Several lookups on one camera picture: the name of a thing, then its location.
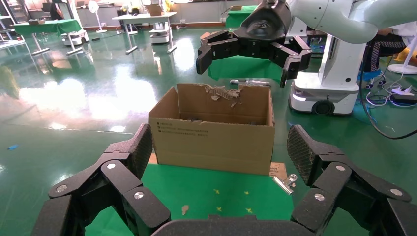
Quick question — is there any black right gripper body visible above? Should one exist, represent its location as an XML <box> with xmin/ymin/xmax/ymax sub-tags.
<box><xmin>233</xmin><ymin>1</ymin><xmax>292</xmax><ymax>59</ymax></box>

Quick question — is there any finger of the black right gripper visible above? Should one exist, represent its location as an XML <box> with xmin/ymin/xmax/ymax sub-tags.
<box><xmin>196</xmin><ymin>29</ymin><xmax>243</xmax><ymax>76</ymax></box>
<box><xmin>268</xmin><ymin>35</ymin><xmax>313</xmax><ymax>89</ymax></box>

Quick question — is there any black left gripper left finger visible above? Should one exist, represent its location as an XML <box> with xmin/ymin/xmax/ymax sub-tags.
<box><xmin>30</xmin><ymin>123</ymin><xmax>172</xmax><ymax>236</ymax></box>

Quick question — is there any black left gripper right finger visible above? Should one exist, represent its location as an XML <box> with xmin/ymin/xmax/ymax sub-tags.
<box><xmin>286</xmin><ymin>124</ymin><xmax>417</xmax><ymax>236</ymax></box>

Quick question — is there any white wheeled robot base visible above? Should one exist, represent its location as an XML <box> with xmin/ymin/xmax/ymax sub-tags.
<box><xmin>288</xmin><ymin>16</ymin><xmax>367</xmax><ymax>116</ymax></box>

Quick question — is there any brown cardboard box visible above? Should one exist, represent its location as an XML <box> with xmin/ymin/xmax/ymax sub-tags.
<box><xmin>145</xmin><ymin>3</ymin><xmax>165</xmax><ymax>17</ymax></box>

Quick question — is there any large open brown carton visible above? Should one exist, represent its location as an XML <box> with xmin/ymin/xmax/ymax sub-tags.
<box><xmin>148</xmin><ymin>83</ymin><xmax>276</xmax><ymax>177</ymax></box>

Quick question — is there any small green cloth-covered table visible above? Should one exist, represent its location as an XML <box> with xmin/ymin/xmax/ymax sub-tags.
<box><xmin>225</xmin><ymin>5</ymin><xmax>261</xmax><ymax>30</ymax></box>

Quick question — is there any silver binder clip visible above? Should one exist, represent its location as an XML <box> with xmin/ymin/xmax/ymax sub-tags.
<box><xmin>273</xmin><ymin>174</ymin><xmax>298</xmax><ymax>195</ymax></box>

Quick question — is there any small white mobile robot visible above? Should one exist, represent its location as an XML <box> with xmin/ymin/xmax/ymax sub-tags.
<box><xmin>149</xmin><ymin>22</ymin><xmax>173</xmax><ymax>45</ymax></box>

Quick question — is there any green table cloth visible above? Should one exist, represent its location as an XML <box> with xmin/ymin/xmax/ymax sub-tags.
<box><xmin>85</xmin><ymin>163</ymin><xmax>296</xmax><ymax>236</ymax></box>

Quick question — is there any white work table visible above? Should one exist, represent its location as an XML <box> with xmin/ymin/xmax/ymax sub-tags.
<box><xmin>112</xmin><ymin>12</ymin><xmax>178</xmax><ymax>55</ymax></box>

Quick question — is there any seated person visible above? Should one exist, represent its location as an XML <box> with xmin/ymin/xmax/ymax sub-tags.
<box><xmin>363</xmin><ymin>21</ymin><xmax>417</xmax><ymax>74</ymax></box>

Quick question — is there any white round stand base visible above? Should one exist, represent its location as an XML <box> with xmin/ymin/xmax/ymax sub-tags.
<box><xmin>387</xmin><ymin>35</ymin><xmax>417</xmax><ymax>76</ymax></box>

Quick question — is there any white floor fan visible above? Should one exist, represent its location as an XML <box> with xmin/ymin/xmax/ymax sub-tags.
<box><xmin>87</xmin><ymin>0</ymin><xmax>108</xmax><ymax>34</ymax></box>

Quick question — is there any low white mobile robot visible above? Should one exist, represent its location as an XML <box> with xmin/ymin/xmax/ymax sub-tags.
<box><xmin>61</xmin><ymin>29</ymin><xmax>90</xmax><ymax>46</ymax></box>

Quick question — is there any long green cloth-covered table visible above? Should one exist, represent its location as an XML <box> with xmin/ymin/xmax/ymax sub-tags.
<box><xmin>13</xmin><ymin>19</ymin><xmax>84</xmax><ymax>56</ymax></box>

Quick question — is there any white pipe frame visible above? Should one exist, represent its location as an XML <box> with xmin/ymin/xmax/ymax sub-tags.
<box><xmin>229</xmin><ymin>79</ymin><xmax>271</xmax><ymax>87</ymax></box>

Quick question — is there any black looped power cable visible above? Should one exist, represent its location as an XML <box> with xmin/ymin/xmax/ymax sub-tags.
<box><xmin>359</xmin><ymin>42</ymin><xmax>417</xmax><ymax>140</ymax></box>

